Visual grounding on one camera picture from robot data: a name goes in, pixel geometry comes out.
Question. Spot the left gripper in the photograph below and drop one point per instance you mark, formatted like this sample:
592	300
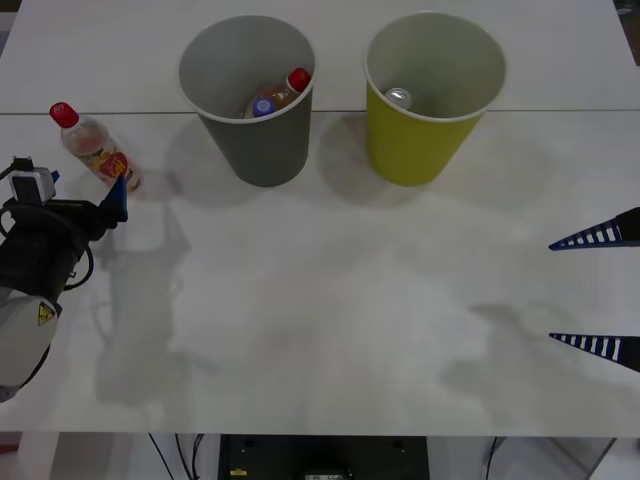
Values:
80	217

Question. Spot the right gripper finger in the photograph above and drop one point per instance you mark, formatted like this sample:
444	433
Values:
600	234
600	346

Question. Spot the black robot base box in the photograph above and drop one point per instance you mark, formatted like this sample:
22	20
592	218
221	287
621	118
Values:
320	457

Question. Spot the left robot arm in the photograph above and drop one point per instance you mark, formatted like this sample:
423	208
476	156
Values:
30	260

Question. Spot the red-capped plastic bottle, yellow label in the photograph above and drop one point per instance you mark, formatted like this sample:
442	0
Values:
95	147

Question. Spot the grey plastic waste bin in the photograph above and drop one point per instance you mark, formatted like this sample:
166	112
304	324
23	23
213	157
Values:
260	145

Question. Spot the blue-capped plastic bottle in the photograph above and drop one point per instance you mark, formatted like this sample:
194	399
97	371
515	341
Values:
261	107

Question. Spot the yellow-green plastic waste bin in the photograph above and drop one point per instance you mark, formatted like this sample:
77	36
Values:
415	145

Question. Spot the red-capped bottle, orange drink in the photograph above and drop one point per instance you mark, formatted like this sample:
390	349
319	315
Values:
287	90

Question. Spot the silver drink can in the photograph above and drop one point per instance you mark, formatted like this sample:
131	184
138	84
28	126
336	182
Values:
398	97

